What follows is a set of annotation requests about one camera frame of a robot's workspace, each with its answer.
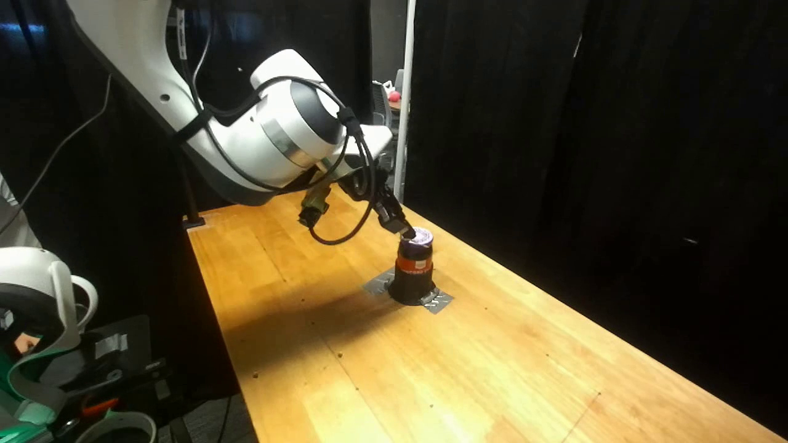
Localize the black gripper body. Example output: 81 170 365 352
342 170 412 234

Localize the dark cup with orange band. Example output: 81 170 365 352
386 227 439 308

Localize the white vertical pole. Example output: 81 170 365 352
391 0 420 204

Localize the black tripod stand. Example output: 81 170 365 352
178 154 207 231

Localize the black curtain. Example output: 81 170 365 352
407 0 788 438

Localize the black box with tape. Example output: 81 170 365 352
77 315 170 393

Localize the white headset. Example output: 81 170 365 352
0 243 102 355

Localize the green plastic object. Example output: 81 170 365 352
0 350 58 443

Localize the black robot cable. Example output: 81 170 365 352
189 74 383 247

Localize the grey duct tape piece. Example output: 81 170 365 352
420 288 455 315
362 268 400 298

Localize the white cable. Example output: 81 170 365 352
0 70 113 235

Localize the grey hose loop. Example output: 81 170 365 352
75 407 160 443

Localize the orange handled tool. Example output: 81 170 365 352
78 393 123 417

